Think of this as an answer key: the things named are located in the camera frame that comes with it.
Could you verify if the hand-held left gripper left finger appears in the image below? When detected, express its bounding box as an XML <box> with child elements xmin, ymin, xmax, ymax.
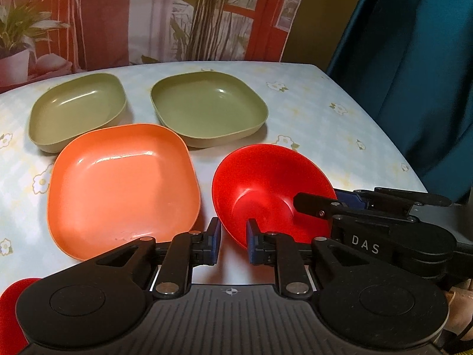
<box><xmin>98</xmin><ymin>217</ymin><xmax>222</xmax><ymax>300</ymax></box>

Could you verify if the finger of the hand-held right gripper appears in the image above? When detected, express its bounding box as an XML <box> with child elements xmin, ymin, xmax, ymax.
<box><xmin>294</xmin><ymin>192</ymin><xmax>418</xmax><ymax>224</ymax></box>
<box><xmin>337</xmin><ymin>188</ymin><xmax>453</xmax><ymax>213</ymax></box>

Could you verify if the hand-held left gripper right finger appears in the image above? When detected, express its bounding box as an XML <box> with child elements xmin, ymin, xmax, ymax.
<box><xmin>247</xmin><ymin>218</ymin><xmax>374</xmax><ymax>299</ymax></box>

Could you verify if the orange square plate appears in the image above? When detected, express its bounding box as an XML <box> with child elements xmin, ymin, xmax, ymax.
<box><xmin>47</xmin><ymin>123</ymin><xmax>202</xmax><ymax>261</ymax></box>

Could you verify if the person's right hand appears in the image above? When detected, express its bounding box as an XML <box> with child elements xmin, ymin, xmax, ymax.
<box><xmin>441</xmin><ymin>277</ymin><xmax>473</xmax><ymax>355</ymax></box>

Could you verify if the floral pale blue tablecloth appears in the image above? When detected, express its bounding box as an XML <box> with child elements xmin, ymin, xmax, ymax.
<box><xmin>0</xmin><ymin>61</ymin><xmax>429</xmax><ymax>293</ymax></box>

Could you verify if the green square plate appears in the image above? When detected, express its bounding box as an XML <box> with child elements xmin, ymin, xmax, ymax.
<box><xmin>29</xmin><ymin>73</ymin><xmax>128</xmax><ymax>154</ymax></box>
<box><xmin>150</xmin><ymin>75</ymin><xmax>269</xmax><ymax>148</ymax></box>

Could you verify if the teal curtain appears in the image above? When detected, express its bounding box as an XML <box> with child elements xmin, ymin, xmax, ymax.
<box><xmin>327</xmin><ymin>0</ymin><xmax>473</xmax><ymax>205</ymax></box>

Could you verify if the red round bowl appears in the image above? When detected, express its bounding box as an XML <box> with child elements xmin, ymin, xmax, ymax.
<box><xmin>0</xmin><ymin>277</ymin><xmax>43</xmax><ymax>355</ymax></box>
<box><xmin>212</xmin><ymin>143</ymin><xmax>338</xmax><ymax>250</ymax></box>

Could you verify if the printed backdrop cloth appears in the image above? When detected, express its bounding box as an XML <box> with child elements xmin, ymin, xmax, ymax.
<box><xmin>0</xmin><ymin>0</ymin><xmax>311</xmax><ymax>95</ymax></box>

